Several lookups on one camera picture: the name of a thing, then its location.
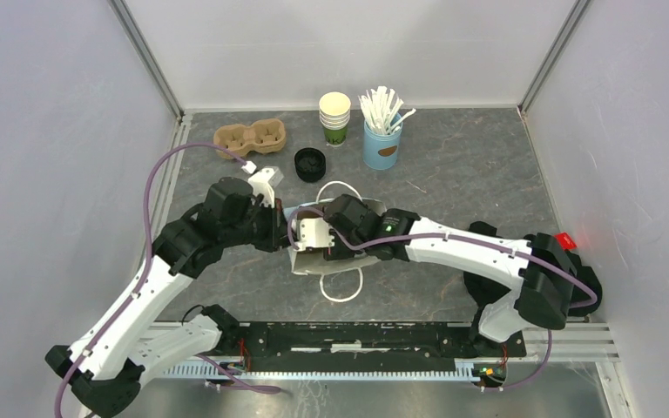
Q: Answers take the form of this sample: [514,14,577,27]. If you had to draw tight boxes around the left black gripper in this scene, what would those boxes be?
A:
[222,197,297,253]

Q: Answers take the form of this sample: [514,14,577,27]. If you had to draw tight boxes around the white and blue paper bag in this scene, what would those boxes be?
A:
[284,180,386,303]

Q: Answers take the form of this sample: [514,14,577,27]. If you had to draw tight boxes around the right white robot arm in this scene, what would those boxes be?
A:
[284,194,602,355]

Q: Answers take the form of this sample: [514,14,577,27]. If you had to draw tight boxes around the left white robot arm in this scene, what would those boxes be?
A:
[45,159,289,417]

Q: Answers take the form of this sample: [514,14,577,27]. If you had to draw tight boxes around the stack of black lids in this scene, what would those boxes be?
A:
[294,147,327,183]

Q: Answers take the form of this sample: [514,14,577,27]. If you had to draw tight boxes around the blue straw holder can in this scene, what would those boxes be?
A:
[362,122,402,171]

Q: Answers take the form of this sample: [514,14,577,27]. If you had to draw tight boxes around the stack of paper cups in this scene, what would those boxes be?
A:
[319,91,351,147]

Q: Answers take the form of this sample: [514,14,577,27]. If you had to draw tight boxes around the black cloth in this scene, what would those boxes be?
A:
[463,250,603,318]

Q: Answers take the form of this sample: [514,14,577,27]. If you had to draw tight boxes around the red emergency button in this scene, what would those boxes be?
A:
[555,233,578,251]

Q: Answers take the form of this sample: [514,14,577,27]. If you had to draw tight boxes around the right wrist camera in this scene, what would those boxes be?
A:
[294,218,335,252]

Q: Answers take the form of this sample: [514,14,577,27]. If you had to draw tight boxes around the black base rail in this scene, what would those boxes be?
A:
[205,321,527,373]

